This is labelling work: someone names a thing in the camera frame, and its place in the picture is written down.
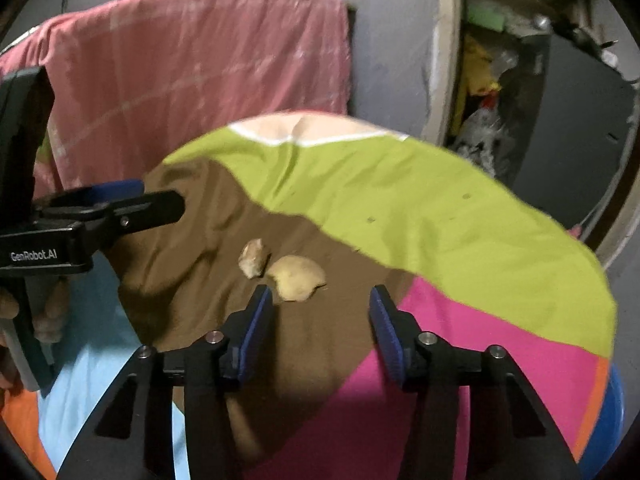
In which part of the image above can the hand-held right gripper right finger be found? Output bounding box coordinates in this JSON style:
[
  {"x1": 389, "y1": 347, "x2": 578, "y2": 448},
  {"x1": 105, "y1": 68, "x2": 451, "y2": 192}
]
[{"x1": 368, "y1": 284, "x2": 583, "y2": 480}]

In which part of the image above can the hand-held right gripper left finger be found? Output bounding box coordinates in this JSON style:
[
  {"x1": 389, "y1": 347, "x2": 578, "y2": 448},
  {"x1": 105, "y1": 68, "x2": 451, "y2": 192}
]
[{"x1": 60, "y1": 284, "x2": 275, "y2": 480}]

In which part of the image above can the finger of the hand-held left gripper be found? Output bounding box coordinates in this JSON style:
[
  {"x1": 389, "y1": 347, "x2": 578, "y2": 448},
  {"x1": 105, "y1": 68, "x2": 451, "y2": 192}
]
[
  {"x1": 91, "y1": 189, "x2": 187, "y2": 239},
  {"x1": 35, "y1": 179, "x2": 147, "y2": 213}
]

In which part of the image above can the large tan food scrap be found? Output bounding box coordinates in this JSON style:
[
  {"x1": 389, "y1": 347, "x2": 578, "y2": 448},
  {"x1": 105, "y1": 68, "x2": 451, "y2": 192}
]
[{"x1": 265, "y1": 255, "x2": 327, "y2": 302}]

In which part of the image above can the small tan food scrap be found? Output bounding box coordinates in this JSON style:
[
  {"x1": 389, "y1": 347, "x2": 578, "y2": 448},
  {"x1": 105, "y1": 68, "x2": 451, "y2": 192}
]
[{"x1": 238, "y1": 239, "x2": 271, "y2": 278}]

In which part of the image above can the blue plastic basin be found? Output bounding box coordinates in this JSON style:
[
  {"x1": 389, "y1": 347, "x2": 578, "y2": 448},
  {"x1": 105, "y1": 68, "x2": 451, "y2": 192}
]
[{"x1": 575, "y1": 360, "x2": 627, "y2": 476}]

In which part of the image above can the person's left hand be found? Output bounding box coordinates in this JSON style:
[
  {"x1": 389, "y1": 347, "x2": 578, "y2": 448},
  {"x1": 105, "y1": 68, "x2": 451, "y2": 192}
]
[{"x1": 0, "y1": 279, "x2": 72, "y2": 392}]

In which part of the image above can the colourful patchwork blanket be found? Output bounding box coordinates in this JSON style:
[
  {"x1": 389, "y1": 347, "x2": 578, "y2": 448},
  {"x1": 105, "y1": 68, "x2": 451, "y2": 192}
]
[{"x1": 0, "y1": 112, "x2": 617, "y2": 480}]

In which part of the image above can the pink towel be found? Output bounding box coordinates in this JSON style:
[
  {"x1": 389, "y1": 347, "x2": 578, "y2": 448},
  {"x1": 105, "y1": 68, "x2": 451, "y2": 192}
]
[{"x1": 0, "y1": 0, "x2": 351, "y2": 196}]

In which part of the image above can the white bottle with red cap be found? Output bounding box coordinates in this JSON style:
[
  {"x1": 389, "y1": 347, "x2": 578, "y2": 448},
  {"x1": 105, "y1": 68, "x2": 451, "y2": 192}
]
[{"x1": 457, "y1": 95, "x2": 503, "y2": 158}]

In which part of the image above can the grey refrigerator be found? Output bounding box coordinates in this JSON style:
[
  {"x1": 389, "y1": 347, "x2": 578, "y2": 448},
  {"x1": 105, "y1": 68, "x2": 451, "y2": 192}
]
[{"x1": 500, "y1": 35, "x2": 640, "y2": 216}]

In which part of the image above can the yellow bag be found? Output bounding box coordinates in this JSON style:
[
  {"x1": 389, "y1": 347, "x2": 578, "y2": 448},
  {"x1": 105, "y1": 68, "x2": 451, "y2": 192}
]
[{"x1": 462, "y1": 35, "x2": 501, "y2": 96}]

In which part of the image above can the green box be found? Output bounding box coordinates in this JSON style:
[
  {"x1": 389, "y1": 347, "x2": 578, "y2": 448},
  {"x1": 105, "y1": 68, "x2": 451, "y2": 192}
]
[{"x1": 467, "y1": 2, "x2": 508, "y2": 31}]

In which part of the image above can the white door frame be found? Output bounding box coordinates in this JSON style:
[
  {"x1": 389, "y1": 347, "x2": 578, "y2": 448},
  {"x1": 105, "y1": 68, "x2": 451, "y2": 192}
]
[{"x1": 422, "y1": 0, "x2": 640, "y2": 271}]

